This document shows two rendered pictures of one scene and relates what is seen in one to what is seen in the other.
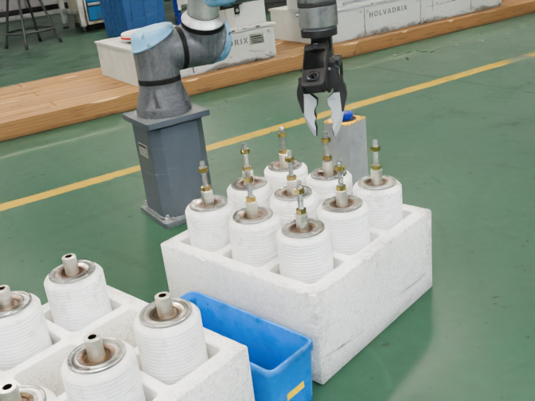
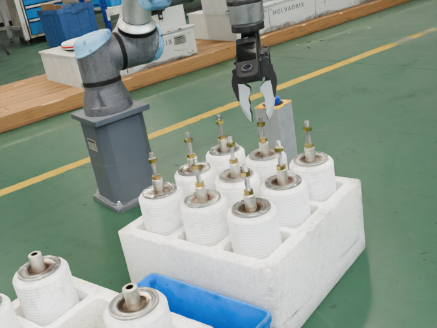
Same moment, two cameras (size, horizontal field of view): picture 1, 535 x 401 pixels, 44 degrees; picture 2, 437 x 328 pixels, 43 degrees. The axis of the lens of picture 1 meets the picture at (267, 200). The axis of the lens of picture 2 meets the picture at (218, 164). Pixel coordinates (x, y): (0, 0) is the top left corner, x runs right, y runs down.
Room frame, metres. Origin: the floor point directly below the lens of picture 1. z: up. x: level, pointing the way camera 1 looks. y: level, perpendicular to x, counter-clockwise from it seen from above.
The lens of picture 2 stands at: (0.11, 0.04, 0.72)
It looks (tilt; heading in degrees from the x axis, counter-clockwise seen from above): 22 degrees down; 357
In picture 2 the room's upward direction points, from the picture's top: 10 degrees counter-clockwise
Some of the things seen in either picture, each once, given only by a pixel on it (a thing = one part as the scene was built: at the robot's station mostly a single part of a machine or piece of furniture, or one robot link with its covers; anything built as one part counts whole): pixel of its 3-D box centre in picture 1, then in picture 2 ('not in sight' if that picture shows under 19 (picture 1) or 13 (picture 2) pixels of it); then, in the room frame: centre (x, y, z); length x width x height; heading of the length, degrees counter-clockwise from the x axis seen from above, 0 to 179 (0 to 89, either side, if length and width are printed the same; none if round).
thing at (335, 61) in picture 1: (321, 59); (251, 51); (1.31, -0.14, 0.49); 0.09 x 0.08 x 0.12; 165
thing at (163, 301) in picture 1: (164, 305); (132, 296); (0.81, 0.16, 0.26); 0.02 x 0.02 x 0.03
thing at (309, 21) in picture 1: (316, 17); (244, 14); (1.30, -0.13, 0.57); 0.08 x 0.08 x 0.05
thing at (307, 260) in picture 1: (307, 274); (257, 249); (1.04, -0.06, 0.16); 0.10 x 0.10 x 0.18
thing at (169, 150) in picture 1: (173, 162); (120, 153); (1.79, 0.25, 0.15); 0.19 x 0.19 x 0.30; 30
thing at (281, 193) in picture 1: (293, 193); (235, 175); (1.20, -0.05, 0.25); 0.08 x 0.08 x 0.01
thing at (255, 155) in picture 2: (328, 173); (264, 154); (1.29, -0.13, 0.25); 0.08 x 0.08 x 0.01
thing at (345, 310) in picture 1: (300, 265); (246, 239); (1.20, -0.05, 0.09); 0.39 x 0.39 x 0.18; 46
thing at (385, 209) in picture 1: (378, 224); (315, 196); (1.21, -0.22, 0.16); 0.10 x 0.10 x 0.18
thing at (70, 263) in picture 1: (70, 265); (36, 261); (0.97, 0.33, 0.26); 0.02 x 0.02 x 0.03
